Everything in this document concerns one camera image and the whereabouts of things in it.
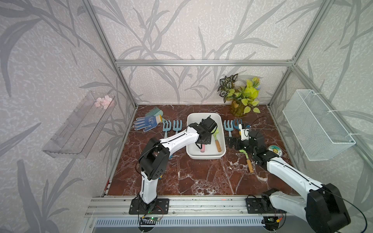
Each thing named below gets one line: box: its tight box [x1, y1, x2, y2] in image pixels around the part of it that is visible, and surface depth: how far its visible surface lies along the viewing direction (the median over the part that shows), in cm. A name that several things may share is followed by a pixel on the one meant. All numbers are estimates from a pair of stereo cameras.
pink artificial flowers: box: [94, 95, 115, 110], surface depth 78 cm
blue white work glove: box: [132, 114, 163, 133], surface depth 111 cm
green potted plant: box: [225, 76, 261, 118], surface depth 98 cm
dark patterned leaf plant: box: [217, 73, 239, 103], surface depth 106 cm
